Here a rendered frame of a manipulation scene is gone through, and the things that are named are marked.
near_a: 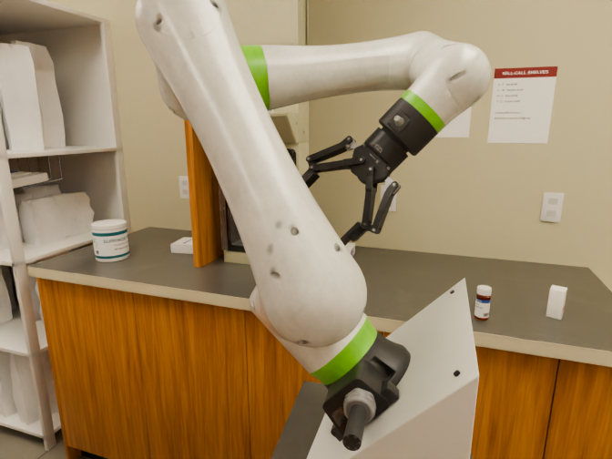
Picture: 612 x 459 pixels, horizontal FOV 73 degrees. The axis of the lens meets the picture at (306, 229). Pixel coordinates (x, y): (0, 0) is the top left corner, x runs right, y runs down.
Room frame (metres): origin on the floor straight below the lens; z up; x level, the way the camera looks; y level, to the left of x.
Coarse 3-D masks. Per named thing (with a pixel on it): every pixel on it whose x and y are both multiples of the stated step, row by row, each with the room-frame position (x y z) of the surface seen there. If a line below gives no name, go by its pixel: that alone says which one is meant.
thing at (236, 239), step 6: (288, 150) 1.47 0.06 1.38; (294, 150) 1.47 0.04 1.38; (294, 156) 1.47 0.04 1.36; (294, 162) 1.47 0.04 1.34; (228, 210) 1.56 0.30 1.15; (228, 216) 1.56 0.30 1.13; (228, 222) 1.56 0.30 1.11; (234, 222) 1.55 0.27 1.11; (228, 228) 1.56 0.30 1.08; (234, 228) 1.55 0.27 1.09; (228, 234) 1.56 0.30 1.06; (234, 234) 1.55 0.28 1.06; (228, 240) 1.56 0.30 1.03; (234, 240) 1.55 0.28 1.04; (240, 240) 1.54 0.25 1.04; (228, 246) 1.56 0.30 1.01; (234, 246) 1.55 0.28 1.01; (240, 246) 1.54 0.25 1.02
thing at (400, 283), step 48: (144, 240) 1.89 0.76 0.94; (144, 288) 1.34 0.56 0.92; (192, 288) 1.30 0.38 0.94; (240, 288) 1.30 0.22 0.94; (384, 288) 1.30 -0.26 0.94; (432, 288) 1.30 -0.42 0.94; (528, 288) 1.30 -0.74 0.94; (576, 288) 1.30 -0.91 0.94; (480, 336) 0.99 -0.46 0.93; (528, 336) 0.97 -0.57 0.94; (576, 336) 0.97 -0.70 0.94
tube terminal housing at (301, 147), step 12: (276, 108) 1.50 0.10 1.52; (288, 108) 1.49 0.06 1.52; (300, 108) 1.49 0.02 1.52; (300, 120) 1.49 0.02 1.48; (300, 132) 1.49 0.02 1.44; (288, 144) 1.49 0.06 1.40; (300, 144) 1.49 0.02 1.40; (300, 156) 1.49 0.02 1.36; (300, 168) 1.49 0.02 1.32; (228, 252) 1.57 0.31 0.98; (240, 252) 1.55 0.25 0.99
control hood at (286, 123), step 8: (272, 112) 1.38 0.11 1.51; (280, 112) 1.38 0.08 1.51; (288, 112) 1.39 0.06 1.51; (272, 120) 1.40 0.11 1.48; (280, 120) 1.39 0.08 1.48; (288, 120) 1.39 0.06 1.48; (296, 120) 1.45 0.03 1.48; (280, 128) 1.42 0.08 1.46; (288, 128) 1.41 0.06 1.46; (296, 128) 1.45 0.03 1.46; (280, 136) 1.45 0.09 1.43; (288, 136) 1.44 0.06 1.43; (296, 136) 1.45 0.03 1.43
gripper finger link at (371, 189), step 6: (372, 168) 0.74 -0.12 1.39; (372, 174) 0.74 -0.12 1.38; (366, 180) 0.74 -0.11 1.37; (372, 180) 0.74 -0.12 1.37; (366, 186) 0.74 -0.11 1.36; (372, 186) 0.76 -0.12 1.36; (366, 192) 0.74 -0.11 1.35; (372, 192) 0.74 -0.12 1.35; (366, 198) 0.73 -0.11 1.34; (372, 198) 0.74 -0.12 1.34; (366, 204) 0.73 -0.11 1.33; (372, 204) 0.74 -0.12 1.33; (366, 210) 0.73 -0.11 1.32; (372, 210) 0.74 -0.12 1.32; (366, 216) 0.72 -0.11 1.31; (366, 222) 0.72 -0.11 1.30; (366, 228) 0.72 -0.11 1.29
